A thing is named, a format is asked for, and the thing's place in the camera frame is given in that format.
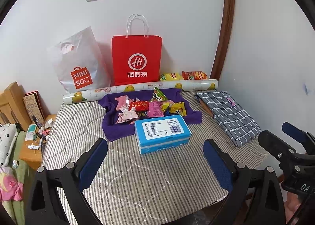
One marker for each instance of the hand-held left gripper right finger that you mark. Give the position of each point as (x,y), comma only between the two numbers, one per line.
(217,166)

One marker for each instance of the person's right hand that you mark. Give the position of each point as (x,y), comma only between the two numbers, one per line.
(292,205)

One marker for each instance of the green blanket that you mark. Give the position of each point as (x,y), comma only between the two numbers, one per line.
(24,178)

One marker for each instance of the white spotted cloth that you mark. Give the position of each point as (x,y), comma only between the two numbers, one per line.
(7,143)

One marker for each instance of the fruit print wallpaper roll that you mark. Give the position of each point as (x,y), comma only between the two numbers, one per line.
(98,94)

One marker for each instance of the brown wooden door frame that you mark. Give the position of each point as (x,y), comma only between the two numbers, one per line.
(225,18)

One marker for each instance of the red paper bag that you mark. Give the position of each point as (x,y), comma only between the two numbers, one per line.
(137,60)

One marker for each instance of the white plastic shopping bag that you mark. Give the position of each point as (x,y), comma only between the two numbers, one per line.
(76,62)

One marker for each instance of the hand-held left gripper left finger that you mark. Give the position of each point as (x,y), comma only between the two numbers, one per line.
(92,163)

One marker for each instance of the blue cardboard box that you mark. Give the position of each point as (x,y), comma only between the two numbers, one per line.
(162,131)

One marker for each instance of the grey checked cloth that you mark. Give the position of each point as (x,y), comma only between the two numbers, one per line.
(228,116)

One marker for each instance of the white round jar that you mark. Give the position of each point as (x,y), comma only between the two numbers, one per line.
(49,122)

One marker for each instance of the purple towel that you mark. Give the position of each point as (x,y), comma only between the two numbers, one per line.
(118,131)

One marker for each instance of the wooden board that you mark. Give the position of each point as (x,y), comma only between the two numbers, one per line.
(206,109)

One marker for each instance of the orange chip bag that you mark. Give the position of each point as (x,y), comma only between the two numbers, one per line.
(194,75)

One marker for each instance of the patterned brown book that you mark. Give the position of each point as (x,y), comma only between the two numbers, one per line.
(34,105)

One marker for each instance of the pile of snack packets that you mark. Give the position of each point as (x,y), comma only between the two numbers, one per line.
(147,108)

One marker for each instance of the striped mattress pad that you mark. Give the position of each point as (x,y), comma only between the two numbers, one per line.
(147,178)

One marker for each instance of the yellow chip bag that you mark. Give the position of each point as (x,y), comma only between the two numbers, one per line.
(171,77)

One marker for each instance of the wooden nightstand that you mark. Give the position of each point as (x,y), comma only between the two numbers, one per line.
(27,157)

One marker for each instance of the white tube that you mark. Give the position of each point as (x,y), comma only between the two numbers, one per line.
(34,147)

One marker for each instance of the pink cloth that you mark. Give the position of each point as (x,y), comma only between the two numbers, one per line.
(9,185)

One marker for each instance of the teal tube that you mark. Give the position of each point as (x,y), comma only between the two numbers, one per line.
(30,132)

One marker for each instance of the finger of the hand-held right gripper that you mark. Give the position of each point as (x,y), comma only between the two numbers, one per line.
(275,143)
(295,131)

